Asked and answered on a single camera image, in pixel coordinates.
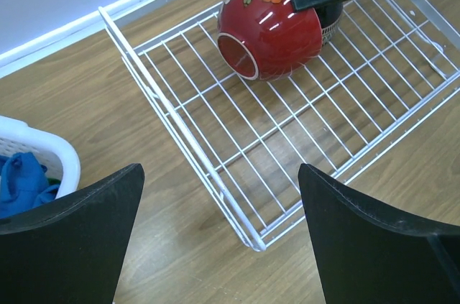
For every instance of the white wire dish rack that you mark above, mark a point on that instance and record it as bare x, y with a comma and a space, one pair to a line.
390, 65

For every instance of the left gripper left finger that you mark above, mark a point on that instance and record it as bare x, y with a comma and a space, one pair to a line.
71, 250

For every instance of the red floral bowl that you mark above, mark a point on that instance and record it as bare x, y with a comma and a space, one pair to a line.
267, 39

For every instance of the dark patterned bowl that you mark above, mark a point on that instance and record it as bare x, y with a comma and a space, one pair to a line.
329, 17

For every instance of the navy blue cloth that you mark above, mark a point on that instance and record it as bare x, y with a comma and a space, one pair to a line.
25, 184

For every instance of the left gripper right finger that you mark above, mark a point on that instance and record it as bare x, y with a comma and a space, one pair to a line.
368, 251

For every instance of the white laundry basket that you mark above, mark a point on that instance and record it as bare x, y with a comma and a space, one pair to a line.
52, 151

